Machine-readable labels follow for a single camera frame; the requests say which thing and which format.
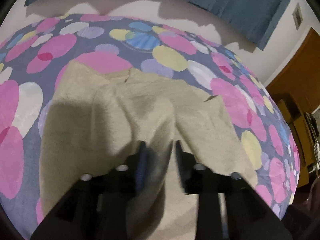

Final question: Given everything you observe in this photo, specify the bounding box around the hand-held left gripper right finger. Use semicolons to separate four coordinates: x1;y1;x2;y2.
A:
176;140;293;240

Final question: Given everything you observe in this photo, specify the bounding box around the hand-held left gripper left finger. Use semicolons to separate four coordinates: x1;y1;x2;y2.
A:
30;141;160;240

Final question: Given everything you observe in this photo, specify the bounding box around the beige sweater with floral embroidery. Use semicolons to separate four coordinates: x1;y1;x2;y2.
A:
39;61;259;240

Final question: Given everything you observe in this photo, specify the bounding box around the bed sheet with colourful circles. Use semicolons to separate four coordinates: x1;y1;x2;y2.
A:
0;14;300;230

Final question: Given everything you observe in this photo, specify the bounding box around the wooden cabinet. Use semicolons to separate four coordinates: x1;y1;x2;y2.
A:
271;92;320;188

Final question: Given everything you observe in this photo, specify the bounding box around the dark cloth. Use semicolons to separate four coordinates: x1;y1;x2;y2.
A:
284;180;320;229

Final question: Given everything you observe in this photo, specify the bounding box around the black and white checked cloth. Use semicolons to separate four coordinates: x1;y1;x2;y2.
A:
304;112;320;173

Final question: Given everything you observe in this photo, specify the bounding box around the wooden door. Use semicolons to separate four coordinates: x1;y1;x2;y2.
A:
264;27;320;112

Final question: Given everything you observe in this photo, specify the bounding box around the blue curtain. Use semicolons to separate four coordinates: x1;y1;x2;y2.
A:
24;0;296;51

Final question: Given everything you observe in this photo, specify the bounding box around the wall vent plate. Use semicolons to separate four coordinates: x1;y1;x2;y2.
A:
292;3;303;30

